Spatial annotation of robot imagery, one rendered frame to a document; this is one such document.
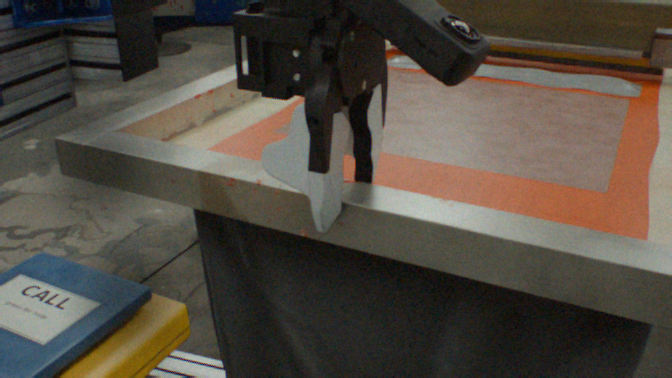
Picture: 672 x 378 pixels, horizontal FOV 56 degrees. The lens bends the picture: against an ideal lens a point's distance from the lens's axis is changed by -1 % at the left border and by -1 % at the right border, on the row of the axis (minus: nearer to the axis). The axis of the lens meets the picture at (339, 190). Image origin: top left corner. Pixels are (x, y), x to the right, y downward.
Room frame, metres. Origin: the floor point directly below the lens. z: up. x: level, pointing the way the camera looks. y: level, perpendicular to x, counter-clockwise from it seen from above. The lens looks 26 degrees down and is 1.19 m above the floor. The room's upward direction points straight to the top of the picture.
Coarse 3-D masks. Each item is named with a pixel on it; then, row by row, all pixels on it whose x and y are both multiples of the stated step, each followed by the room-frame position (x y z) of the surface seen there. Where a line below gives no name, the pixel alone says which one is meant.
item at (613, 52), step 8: (488, 40) 0.94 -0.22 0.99; (496, 40) 0.93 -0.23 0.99; (504, 40) 0.92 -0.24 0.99; (512, 40) 0.92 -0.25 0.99; (520, 40) 0.92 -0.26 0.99; (528, 40) 0.91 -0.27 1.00; (536, 40) 0.91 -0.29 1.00; (536, 48) 0.90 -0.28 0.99; (544, 48) 0.90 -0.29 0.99; (552, 48) 0.89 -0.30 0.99; (560, 48) 0.89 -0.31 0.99; (568, 48) 0.88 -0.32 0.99; (576, 48) 0.88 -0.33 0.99; (584, 48) 0.88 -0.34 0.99; (592, 48) 0.87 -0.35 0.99; (600, 48) 0.87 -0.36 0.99; (608, 48) 0.87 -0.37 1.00; (616, 48) 0.86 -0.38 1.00; (624, 48) 0.86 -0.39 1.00; (608, 56) 0.86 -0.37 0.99; (616, 56) 0.86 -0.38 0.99; (624, 56) 0.85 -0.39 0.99; (632, 56) 0.85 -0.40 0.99; (640, 56) 0.84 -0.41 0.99
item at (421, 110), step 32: (512, 64) 0.93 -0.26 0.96; (416, 96) 0.77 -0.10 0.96; (448, 96) 0.77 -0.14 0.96; (480, 96) 0.77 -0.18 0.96; (256, 128) 0.65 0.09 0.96; (288, 128) 0.65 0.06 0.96; (384, 128) 0.65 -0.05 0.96; (416, 128) 0.65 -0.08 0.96; (448, 128) 0.65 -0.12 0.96; (352, 160) 0.56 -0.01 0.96; (384, 160) 0.56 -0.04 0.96; (416, 160) 0.56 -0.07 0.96
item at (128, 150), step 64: (128, 128) 0.57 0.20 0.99; (192, 128) 0.65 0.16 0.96; (192, 192) 0.47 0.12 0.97; (256, 192) 0.44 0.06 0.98; (384, 192) 0.42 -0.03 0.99; (448, 256) 0.37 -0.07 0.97; (512, 256) 0.35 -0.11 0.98; (576, 256) 0.33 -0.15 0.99; (640, 256) 0.33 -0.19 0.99; (640, 320) 0.31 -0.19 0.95
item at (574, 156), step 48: (528, 96) 0.77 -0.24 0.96; (576, 96) 0.77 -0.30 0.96; (624, 96) 0.77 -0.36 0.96; (480, 144) 0.61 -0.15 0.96; (528, 144) 0.61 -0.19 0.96; (576, 144) 0.61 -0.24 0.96; (624, 144) 0.61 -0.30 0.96; (432, 192) 0.49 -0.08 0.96; (480, 192) 0.49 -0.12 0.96; (528, 192) 0.49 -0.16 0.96; (576, 192) 0.49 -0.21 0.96; (624, 192) 0.49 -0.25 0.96
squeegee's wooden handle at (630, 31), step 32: (448, 0) 0.98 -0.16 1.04; (480, 0) 0.96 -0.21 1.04; (512, 0) 0.94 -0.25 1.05; (544, 0) 0.92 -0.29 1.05; (576, 0) 0.90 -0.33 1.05; (608, 0) 0.88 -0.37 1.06; (640, 0) 0.87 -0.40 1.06; (480, 32) 0.95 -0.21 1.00; (512, 32) 0.93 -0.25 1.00; (544, 32) 0.91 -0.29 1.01; (576, 32) 0.89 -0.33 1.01; (608, 32) 0.88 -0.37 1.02; (640, 32) 0.86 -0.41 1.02
